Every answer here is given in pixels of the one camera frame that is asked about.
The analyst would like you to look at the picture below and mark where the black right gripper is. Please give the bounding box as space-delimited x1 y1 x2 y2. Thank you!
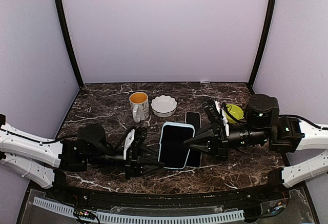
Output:
183 121 270 161

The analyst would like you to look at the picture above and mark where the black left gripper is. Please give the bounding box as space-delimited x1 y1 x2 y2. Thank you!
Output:
87 146 165 181

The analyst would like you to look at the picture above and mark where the silver-edged phone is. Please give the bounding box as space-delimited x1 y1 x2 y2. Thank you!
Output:
186 150 201 168

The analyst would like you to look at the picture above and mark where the light blue phone case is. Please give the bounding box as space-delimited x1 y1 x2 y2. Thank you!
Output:
157 121 196 170

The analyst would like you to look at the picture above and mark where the black phone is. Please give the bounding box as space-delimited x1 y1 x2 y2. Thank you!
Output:
159 124 193 168
186 112 201 129

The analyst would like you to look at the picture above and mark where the beige phone case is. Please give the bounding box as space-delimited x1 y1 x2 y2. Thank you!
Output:
184 111 202 130

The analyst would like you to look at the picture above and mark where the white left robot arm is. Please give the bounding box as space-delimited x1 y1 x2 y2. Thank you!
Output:
1 114 164 201

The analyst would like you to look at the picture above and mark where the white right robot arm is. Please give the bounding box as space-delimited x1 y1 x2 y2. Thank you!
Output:
183 94 327 200

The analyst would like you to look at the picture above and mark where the lime green bowl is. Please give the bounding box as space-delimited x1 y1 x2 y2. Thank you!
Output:
226 104 244 124

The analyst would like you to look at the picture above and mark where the white scalloped dish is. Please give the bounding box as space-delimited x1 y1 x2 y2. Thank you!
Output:
151 95 178 118

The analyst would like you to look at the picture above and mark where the white floral mug orange inside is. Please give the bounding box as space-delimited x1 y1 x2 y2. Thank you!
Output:
129 92 150 123

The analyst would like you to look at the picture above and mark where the small circuit board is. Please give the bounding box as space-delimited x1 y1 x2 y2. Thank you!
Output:
73 208 96 221

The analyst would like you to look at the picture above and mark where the white slotted cable duct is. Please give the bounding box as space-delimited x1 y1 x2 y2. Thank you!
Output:
33 196 245 224

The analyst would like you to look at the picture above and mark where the black right frame post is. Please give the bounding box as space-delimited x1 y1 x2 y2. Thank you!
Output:
248 0 276 88

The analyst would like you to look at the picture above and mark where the black frame post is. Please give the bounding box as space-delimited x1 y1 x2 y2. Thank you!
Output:
55 0 84 88
248 0 276 88

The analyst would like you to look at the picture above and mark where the black left frame post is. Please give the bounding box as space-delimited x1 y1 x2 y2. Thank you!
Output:
55 0 84 88

